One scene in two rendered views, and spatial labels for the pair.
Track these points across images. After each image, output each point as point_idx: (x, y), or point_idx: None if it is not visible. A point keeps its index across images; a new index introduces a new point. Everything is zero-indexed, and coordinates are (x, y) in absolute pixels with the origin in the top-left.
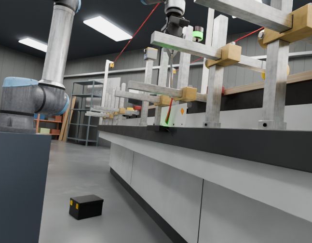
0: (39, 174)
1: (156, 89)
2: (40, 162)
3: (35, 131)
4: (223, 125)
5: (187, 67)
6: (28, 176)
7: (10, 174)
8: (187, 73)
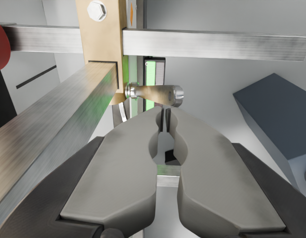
0: (271, 125)
1: (214, 31)
2: (280, 132)
3: None
4: (13, 18)
5: (60, 92)
6: (284, 119)
7: None
8: (70, 81)
